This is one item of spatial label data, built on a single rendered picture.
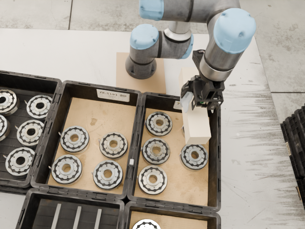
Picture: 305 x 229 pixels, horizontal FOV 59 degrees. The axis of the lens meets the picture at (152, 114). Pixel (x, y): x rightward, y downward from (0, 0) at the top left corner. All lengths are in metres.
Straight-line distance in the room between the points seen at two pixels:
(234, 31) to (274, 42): 2.26
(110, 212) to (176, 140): 0.35
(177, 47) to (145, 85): 0.24
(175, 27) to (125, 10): 1.57
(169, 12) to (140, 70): 0.68
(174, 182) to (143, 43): 0.56
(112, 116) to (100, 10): 1.70
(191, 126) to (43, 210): 0.56
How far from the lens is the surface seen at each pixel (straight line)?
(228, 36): 0.54
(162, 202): 0.88
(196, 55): 0.75
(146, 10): 0.60
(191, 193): 1.01
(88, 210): 0.98
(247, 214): 1.20
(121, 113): 1.08
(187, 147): 1.02
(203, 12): 0.61
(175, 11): 0.60
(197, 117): 0.80
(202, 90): 0.70
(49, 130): 0.99
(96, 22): 2.56
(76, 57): 1.41
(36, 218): 1.01
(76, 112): 1.10
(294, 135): 1.95
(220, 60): 0.58
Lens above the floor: 1.79
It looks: 63 degrees down
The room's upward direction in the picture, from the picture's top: 12 degrees clockwise
